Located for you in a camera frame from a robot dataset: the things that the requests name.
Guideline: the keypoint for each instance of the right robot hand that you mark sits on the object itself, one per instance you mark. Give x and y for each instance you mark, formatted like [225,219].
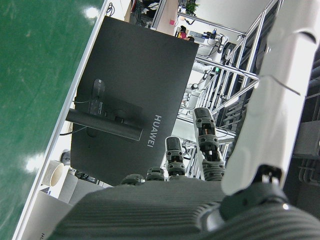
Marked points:
[150,212]

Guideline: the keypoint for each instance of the white paper cup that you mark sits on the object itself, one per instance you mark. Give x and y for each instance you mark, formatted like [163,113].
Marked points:
[53,172]

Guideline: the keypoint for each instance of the grey computer mouse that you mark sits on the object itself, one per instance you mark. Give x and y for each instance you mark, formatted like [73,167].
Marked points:
[65,157]

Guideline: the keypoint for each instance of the silver laptop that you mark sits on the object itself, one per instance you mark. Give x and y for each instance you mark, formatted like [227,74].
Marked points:
[42,215]

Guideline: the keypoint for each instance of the black Huawei monitor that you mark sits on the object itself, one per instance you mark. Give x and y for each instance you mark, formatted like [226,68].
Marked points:
[137,75]

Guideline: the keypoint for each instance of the green conveyor belt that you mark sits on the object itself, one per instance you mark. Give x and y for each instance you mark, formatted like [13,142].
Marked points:
[32,75]

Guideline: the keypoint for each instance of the person in red top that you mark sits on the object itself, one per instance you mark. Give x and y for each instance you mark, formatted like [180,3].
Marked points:
[183,32]

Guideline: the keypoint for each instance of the pink sticky note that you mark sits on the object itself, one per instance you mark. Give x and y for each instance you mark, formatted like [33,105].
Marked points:
[172,21]

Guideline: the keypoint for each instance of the green potted plant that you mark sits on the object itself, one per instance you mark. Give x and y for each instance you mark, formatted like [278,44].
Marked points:
[192,6]

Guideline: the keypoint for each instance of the aluminium conveyor side rail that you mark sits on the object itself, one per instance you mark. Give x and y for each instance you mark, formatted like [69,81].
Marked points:
[69,100]

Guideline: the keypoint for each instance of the aluminium frame rack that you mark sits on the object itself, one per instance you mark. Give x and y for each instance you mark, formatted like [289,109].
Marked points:
[240,75]

